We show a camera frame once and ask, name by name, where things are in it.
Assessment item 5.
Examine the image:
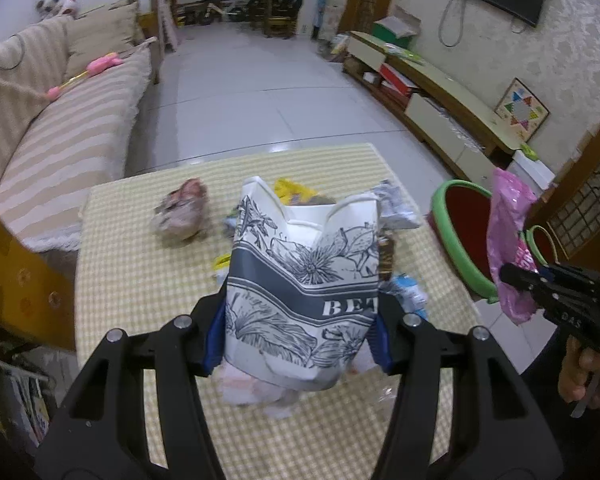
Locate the beige pillow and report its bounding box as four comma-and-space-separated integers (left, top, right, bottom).
62, 2, 143, 81

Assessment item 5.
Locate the person's right hand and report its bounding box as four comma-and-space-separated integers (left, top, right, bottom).
557, 335, 600, 411

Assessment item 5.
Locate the wooden lattice partition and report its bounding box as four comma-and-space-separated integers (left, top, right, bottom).
525, 125, 600, 271

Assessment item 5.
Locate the crumpled reddish wrapper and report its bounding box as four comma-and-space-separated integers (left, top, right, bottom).
150, 177, 211, 243

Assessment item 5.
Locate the yellow checked tablecloth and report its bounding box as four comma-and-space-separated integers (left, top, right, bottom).
75, 142, 486, 466

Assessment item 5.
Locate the blue and white packet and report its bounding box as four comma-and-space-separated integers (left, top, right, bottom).
385, 272, 431, 318

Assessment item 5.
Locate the white floral paper cup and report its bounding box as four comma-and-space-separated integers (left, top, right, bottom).
222, 176, 383, 393

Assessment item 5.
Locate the black and white plush toy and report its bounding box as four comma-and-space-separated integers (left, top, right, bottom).
34, 0, 78, 23

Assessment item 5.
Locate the yellow snack packet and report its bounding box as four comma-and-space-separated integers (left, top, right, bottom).
272, 177, 318, 208

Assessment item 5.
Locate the green and white box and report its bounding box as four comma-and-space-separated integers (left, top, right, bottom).
372, 16, 423, 51

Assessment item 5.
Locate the checkers game board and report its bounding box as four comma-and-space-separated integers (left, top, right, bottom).
494, 77, 551, 143

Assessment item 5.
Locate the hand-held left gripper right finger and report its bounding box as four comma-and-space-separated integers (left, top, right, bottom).
372, 295, 566, 480

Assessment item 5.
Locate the striped beige sofa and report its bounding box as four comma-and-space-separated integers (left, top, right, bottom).
0, 15, 153, 256

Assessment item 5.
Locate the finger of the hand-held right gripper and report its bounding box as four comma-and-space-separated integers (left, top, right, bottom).
537, 264, 600, 287
499, 262, 571, 306

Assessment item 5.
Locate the wooden chair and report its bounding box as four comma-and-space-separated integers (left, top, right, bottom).
265, 0, 301, 38

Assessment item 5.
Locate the pink toy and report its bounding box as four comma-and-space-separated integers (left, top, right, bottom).
47, 52, 126, 101

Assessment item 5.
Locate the wooden television cabinet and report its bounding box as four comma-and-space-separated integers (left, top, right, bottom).
342, 30, 528, 186

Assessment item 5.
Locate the pink plastic bag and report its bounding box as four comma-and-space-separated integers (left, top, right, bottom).
486, 167, 538, 326

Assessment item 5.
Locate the red box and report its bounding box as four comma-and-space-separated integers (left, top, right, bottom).
378, 62, 418, 98

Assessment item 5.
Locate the silver wrapper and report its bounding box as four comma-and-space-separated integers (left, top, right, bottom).
370, 182, 423, 231

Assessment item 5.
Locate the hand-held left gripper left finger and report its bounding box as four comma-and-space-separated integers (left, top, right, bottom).
32, 295, 228, 480

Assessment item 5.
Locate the cardboard box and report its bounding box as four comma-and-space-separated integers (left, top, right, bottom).
0, 215, 78, 351

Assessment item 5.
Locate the red bin with green rim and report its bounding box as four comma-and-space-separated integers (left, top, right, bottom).
426, 179, 557, 306

